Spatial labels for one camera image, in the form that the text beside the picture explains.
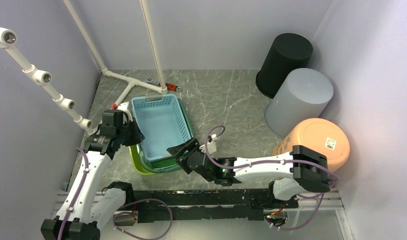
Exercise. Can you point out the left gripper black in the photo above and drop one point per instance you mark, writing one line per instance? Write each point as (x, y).
(138, 137)

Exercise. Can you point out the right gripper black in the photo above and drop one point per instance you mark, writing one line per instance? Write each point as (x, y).
(177, 151)

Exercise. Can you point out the light blue plastic basket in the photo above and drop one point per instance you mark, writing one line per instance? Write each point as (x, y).
(162, 122)

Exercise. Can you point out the grey plastic bucket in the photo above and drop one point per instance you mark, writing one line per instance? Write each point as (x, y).
(303, 95)

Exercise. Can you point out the orange plastic bucket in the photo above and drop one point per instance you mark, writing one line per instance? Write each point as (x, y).
(320, 135)

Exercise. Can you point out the black plastic bucket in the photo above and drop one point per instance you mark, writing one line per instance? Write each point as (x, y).
(289, 51)

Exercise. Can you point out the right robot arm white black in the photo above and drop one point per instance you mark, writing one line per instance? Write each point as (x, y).
(299, 170)

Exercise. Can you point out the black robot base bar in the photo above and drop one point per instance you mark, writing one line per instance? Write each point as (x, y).
(164, 205)

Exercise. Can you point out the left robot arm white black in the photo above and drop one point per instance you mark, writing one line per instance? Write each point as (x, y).
(79, 218)

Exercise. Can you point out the dark green plastic basket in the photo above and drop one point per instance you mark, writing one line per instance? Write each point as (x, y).
(168, 164)

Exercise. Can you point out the small red clip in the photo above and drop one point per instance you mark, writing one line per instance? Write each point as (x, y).
(173, 87)

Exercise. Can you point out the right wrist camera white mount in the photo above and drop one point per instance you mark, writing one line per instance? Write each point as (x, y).
(210, 147)

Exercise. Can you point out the white pvc pipe frame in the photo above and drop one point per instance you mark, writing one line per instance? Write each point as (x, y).
(8, 39)

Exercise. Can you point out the aluminium rail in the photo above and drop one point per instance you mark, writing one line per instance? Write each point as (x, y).
(330, 202)

